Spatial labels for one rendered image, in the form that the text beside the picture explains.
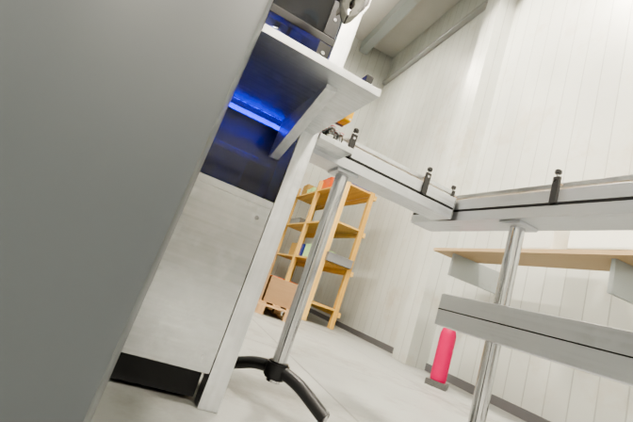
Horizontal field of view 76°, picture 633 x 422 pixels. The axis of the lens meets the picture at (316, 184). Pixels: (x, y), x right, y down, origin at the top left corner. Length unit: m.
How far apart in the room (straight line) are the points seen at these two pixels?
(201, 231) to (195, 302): 0.20
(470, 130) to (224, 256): 4.72
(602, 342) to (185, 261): 1.10
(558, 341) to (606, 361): 0.13
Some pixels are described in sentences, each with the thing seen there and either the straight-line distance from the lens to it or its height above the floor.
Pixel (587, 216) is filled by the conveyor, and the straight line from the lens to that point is 1.39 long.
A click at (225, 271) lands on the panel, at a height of 0.36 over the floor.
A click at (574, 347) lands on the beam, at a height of 0.48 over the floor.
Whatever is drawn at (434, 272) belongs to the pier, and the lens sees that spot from 5.04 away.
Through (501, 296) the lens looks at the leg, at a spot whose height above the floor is 0.58.
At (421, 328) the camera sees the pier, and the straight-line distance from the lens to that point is 5.00.
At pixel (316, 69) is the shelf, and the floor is 0.86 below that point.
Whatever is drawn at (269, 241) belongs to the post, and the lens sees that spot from 1.24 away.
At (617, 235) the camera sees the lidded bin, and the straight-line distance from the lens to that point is 3.11.
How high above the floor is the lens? 0.39
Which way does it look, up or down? 14 degrees up
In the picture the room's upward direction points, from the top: 19 degrees clockwise
